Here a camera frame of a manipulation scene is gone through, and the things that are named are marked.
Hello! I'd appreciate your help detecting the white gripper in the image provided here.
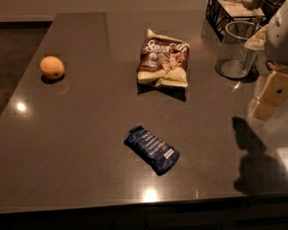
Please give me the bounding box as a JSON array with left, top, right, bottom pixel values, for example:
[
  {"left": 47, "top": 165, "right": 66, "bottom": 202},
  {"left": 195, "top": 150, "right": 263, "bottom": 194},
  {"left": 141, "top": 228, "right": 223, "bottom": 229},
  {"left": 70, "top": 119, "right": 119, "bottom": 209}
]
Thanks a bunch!
[{"left": 259, "top": 0, "right": 288, "bottom": 106}]

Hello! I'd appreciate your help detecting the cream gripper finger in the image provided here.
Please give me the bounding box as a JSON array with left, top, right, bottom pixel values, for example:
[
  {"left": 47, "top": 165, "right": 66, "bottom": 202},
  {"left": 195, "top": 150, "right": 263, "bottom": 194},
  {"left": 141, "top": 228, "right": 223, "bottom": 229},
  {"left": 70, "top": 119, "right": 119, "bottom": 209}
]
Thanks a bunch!
[{"left": 248, "top": 100, "right": 278, "bottom": 121}]

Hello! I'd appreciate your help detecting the brown chip bag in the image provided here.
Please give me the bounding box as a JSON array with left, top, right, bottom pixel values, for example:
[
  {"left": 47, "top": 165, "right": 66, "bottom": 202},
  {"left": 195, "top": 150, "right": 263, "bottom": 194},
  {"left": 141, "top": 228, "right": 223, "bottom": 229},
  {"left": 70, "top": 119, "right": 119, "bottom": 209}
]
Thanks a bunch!
[{"left": 137, "top": 29, "right": 189, "bottom": 88}]

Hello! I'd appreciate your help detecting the clear glass jar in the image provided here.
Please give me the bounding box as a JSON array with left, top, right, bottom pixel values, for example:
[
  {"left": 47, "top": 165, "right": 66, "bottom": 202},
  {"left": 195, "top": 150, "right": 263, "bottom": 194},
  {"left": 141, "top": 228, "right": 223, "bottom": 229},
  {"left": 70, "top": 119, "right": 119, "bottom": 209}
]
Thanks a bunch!
[{"left": 215, "top": 21, "right": 258, "bottom": 80}]

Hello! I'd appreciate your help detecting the blue snack bar wrapper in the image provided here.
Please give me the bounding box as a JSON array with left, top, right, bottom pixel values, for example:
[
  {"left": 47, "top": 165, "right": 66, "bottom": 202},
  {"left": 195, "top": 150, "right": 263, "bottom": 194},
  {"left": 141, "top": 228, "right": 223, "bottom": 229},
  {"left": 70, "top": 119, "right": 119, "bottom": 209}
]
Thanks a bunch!
[{"left": 124, "top": 126, "right": 180, "bottom": 176}]

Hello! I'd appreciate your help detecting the orange fruit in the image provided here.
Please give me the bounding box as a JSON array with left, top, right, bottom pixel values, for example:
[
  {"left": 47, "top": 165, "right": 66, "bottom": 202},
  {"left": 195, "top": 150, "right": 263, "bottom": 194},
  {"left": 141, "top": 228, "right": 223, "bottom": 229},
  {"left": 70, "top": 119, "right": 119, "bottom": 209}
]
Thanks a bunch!
[{"left": 39, "top": 56, "right": 64, "bottom": 80}]

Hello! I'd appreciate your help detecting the black wire basket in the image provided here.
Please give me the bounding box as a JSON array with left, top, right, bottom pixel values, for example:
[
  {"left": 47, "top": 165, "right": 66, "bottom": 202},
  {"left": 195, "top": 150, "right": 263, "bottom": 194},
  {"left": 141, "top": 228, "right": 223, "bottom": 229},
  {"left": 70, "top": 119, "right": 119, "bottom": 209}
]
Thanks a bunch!
[{"left": 205, "top": 0, "right": 266, "bottom": 40}]

